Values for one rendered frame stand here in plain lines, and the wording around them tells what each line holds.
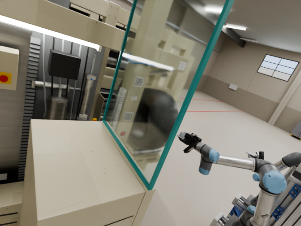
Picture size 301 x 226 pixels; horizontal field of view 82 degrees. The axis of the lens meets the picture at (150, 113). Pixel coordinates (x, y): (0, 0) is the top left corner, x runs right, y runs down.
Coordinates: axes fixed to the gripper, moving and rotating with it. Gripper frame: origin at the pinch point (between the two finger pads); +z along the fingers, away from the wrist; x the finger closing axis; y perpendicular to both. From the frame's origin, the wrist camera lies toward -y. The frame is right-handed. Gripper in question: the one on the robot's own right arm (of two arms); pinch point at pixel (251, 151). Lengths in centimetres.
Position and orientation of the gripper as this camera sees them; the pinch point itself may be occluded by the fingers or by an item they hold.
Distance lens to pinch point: 239.6
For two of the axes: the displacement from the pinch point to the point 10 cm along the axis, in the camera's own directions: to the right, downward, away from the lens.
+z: -2.7, -4.2, 8.7
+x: 9.4, 0.7, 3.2
